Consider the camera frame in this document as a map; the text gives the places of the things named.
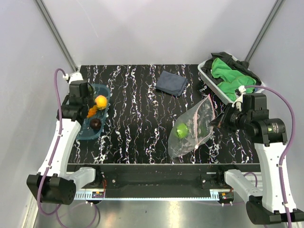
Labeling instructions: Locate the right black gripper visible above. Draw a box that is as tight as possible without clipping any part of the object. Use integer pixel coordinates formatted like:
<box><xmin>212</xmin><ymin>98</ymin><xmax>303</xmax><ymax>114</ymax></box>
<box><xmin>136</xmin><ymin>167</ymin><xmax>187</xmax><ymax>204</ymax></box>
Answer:
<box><xmin>209</xmin><ymin>102</ymin><xmax>251</xmax><ymax>133</ymax></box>

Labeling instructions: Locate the fake peach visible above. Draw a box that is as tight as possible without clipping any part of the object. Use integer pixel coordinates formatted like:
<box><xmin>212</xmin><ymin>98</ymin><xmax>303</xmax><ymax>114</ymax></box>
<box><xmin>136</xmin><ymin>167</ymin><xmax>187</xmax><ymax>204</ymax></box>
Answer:
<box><xmin>95</xmin><ymin>95</ymin><xmax>108</xmax><ymax>110</ymax></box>

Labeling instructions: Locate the fake orange pineapple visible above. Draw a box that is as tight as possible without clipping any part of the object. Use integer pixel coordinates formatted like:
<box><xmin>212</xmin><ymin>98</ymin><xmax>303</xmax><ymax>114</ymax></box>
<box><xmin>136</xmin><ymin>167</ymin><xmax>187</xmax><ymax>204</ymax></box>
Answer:
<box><xmin>87</xmin><ymin>105</ymin><xmax>98</xmax><ymax>118</ymax></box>

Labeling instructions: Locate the clear zip top bag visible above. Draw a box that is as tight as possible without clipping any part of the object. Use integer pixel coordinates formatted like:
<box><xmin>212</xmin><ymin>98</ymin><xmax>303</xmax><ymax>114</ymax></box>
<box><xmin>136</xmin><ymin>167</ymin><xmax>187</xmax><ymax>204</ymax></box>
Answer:
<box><xmin>168</xmin><ymin>95</ymin><xmax>215</xmax><ymax>158</ymax></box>

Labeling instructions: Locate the fake dark purple fruit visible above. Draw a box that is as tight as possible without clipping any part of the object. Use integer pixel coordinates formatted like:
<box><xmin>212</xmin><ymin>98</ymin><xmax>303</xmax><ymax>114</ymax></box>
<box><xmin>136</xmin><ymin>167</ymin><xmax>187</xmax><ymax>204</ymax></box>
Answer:
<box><xmin>89</xmin><ymin>118</ymin><xmax>102</xmax><ymax>131</ymax></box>

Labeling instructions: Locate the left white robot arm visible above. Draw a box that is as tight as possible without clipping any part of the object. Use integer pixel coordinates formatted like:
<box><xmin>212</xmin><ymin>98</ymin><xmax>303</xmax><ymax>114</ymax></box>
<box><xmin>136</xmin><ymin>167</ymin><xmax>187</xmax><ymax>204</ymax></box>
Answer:
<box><xmin>26</xmin><ymin>80</ymin><xmax>103</xmax><ymax>205</ymax></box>

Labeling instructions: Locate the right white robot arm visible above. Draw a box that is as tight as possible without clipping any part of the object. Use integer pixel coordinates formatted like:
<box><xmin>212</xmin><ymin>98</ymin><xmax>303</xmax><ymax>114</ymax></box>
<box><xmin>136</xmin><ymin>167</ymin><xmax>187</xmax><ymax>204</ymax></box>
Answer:
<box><xmin>210</xmin><ymin>93</ymin><xmax>304</xmax><ymax>225</ymax></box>

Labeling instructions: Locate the fake green pepper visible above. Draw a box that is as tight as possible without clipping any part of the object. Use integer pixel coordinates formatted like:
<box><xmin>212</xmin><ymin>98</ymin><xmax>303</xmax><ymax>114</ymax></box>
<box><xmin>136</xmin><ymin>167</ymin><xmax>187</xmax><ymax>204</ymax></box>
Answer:
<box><xmin>176</xmin><ymin>123</ymin><xmax>189</xmax><ymax>139</ymax></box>

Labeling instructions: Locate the white laundry basket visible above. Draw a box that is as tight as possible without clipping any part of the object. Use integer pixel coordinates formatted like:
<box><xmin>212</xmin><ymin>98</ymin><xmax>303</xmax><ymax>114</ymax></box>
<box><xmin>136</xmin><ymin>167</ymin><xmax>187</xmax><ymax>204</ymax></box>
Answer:
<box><xmin>198</xmin><ymin>52</ymin><xmax>264</xmax><ymax>104</ymax></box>

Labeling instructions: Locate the blue transparent plastic bin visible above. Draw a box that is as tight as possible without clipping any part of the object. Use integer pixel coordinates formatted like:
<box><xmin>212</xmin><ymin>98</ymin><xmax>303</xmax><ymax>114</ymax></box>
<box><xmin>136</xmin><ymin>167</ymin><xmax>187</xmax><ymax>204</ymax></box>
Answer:
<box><xmin>76</xmin><ymin>84</ymin><xmax>110</xmax><ymax>140</ymax></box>

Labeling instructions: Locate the green cloth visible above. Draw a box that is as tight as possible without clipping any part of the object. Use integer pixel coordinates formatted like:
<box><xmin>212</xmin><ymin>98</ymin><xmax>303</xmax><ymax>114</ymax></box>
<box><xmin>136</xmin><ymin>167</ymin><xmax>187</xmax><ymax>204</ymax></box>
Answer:
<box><xmin>211</xmin><ymin>58</ymin><xmax>257</xmax><ymax>102</ymax></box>

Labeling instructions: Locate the folded dark blue cloth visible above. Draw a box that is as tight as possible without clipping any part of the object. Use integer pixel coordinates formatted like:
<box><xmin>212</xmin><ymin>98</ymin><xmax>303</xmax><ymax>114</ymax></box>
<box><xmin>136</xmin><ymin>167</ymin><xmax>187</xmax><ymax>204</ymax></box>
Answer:
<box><xmin>155</xmin><ymin>71</ymin><xmax>188</xmax><ymax>97</ymax></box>

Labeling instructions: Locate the black cloth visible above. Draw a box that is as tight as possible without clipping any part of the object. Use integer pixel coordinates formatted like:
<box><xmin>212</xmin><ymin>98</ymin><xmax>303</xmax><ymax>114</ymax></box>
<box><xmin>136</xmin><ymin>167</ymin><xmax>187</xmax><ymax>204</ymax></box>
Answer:
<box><xmin>201</xmin><ymin>52</ymin><xmax>262</xmax><ymax>86</ymax></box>

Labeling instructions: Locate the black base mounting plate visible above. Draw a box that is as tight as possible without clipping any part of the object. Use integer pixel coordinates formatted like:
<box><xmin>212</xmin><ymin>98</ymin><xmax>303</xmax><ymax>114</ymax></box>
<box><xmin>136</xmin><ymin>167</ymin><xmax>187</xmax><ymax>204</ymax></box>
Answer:
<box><xmin>75</xmin><ymin>163</ymin><xmax>245</xmax><ymax>199</ymax></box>

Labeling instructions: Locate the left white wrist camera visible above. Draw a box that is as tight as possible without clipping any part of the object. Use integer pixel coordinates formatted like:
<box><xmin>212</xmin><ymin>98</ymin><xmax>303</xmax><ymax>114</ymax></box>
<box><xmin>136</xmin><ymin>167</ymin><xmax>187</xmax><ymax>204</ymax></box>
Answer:
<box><xmin>62</xmin><ymin>72</ymin><xmax>83</xmax><ymax>84</ymax></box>

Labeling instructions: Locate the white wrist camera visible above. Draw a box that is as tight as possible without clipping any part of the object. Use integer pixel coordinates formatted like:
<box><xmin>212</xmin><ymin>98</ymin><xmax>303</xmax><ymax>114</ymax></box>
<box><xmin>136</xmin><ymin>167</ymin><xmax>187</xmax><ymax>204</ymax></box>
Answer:
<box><xmin>62</xmin><ymin>72</ymin><xmax>83</xmax><ymax>84</ymax></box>
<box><xmin>232</xmin><ymin>85</ymin><xmax>246</xmax><ymax>111</ymax></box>

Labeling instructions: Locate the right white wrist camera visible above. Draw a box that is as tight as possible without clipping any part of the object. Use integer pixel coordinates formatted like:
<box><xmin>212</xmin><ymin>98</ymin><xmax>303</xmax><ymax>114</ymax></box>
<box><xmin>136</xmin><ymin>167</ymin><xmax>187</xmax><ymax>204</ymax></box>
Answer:
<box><xmin>232</xmin><ymin>85</ymin><xmax>246</xmax><ymax>111</ymax></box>

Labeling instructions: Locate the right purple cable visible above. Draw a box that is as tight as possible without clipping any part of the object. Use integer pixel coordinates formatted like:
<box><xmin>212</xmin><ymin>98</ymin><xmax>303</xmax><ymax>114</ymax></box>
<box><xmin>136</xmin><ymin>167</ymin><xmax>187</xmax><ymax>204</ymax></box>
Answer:
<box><xmin>238</xmin><ymin>85</ymin><xmax>295</xmax><ymax>228</ymax></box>

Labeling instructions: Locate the purple cable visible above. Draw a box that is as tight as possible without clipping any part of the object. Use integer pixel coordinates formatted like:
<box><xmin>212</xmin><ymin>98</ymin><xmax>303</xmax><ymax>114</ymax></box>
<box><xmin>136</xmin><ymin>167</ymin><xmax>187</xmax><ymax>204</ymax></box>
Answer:
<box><xmin>238</xmin><ymin>85</ymin><xmax>295</xmax><ymax>228</ymax></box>
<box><xmin>38</xmin><ymin>68</ymin><xmax>99</xmax><ymax>228</ymax></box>

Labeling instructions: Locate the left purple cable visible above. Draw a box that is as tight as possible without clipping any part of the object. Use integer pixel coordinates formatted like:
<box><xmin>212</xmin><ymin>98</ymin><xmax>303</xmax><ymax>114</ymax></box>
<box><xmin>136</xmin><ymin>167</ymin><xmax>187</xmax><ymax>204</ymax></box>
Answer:
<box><xmin>38</xmin><ymin>68</ymin><xmax>99</xmax><ymax>228</ymax></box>

